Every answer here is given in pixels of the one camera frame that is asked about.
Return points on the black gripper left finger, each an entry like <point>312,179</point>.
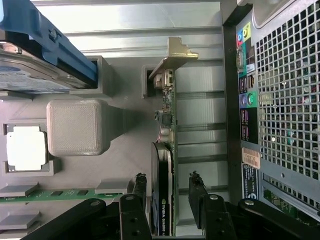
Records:
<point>132,220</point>

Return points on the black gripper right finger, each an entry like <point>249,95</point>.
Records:
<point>215,220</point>

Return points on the grey parts rack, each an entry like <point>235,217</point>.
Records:
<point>125,155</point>

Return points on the green RAM stick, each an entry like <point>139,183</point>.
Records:
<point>50,196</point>

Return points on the open grey PC case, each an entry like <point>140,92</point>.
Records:
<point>231,112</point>

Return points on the silver CPU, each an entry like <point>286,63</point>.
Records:
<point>26,148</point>

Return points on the hard disk blue label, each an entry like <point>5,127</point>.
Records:
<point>25,72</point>

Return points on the blue disk caddy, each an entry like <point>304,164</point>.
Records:
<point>30,25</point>

